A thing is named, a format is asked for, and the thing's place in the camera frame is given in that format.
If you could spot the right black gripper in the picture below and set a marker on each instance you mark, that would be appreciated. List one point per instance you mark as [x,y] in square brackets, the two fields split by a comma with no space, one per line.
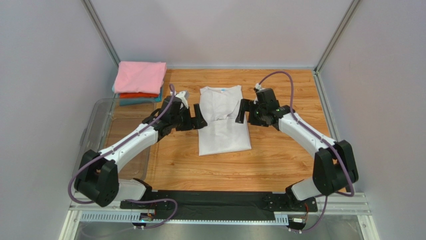
[248,113]

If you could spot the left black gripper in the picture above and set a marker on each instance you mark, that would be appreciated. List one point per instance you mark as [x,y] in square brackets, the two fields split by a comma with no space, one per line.
[197,122]

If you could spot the white t-shirt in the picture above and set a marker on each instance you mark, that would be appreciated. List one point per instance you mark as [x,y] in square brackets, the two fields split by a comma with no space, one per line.
[220,107]

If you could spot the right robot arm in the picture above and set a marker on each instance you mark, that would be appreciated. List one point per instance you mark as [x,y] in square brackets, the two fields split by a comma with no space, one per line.
[334,166]

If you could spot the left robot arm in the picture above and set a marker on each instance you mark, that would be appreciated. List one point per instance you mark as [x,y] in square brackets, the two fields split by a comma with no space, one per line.
[98,175]

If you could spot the orange folded t-shirt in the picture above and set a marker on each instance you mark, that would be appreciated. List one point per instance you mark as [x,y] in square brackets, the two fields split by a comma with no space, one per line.
[137,95]

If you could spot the teal folded t-shirt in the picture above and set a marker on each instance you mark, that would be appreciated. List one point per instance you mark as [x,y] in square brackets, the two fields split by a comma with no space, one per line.
[136,101]

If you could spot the pink folded t-shirt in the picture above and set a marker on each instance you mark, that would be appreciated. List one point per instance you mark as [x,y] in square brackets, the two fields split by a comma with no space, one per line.
[139,77]

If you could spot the black base mat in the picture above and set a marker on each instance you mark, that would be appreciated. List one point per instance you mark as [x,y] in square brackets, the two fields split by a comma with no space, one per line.
[219,205]

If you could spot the clear plastic bin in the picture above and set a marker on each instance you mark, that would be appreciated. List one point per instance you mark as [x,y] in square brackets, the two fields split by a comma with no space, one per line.
[109,123]

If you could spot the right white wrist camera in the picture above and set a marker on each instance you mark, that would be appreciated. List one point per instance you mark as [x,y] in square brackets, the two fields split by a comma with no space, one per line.
[258,87]

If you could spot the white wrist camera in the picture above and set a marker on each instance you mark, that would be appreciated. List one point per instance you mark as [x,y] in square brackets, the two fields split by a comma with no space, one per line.
[258,87]
[182,98]

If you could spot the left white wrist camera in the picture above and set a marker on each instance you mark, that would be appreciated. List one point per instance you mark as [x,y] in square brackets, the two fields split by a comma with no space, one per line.
[182,98]

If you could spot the right aluminium frame post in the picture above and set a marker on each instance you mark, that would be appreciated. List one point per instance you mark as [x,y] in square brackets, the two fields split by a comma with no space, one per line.
[348,15]

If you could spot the aluminium frame post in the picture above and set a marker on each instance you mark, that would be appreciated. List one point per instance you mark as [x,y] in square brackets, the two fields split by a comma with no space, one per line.
[348,15]
[97,22]

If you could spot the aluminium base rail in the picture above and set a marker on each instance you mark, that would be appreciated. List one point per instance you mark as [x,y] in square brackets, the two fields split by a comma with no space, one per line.
[298,222]

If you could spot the left aluminium frame post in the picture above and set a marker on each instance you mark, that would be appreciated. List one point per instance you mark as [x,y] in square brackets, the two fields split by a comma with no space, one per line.
[97,22]

